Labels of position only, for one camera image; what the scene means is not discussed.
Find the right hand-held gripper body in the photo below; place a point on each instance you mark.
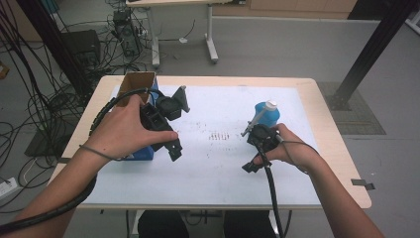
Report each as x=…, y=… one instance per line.
x=264, y=137

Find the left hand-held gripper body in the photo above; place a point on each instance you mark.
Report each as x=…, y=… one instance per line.
x=155, y=115

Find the blue bottle with white cap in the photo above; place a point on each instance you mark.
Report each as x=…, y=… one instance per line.
x=269, y=115

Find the blue cardboard box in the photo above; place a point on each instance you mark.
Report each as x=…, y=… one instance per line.
x=137, y=82

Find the person's right hand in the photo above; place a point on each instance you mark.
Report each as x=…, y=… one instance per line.
x=295, y=152

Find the person's left hand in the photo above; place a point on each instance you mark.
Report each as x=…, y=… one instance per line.
x=122, y=132

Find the white table mat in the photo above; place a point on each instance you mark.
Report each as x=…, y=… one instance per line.
x=214, y=178

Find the person's right leg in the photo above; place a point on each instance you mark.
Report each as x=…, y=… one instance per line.
x=247, y=224

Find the person's leg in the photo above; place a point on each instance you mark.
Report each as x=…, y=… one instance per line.
x=247, y=224
x=161, y=224

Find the person's left leg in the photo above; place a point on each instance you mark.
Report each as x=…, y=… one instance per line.
x=161, y=224

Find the white power adapter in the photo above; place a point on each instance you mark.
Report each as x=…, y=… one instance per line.
x=183, y=40

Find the black tape strip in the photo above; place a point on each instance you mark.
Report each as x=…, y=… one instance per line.
x=360, y=182
x=64, y=160

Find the grey floor mat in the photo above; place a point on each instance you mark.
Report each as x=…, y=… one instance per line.
x=361, y=120

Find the white desk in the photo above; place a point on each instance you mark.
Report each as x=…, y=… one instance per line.
x=210, y=33

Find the black box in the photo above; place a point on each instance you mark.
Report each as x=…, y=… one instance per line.
x=81, y=46

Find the white power strip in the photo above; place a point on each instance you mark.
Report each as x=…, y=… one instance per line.
x=7, y=189

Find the brown cardboard piece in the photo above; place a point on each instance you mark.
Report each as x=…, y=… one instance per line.
x=3, y=70

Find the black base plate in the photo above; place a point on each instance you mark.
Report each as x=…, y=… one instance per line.
x=43, y=145

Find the black metal post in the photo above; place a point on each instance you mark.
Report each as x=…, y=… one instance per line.
x=49, y=36
x=373, y=49

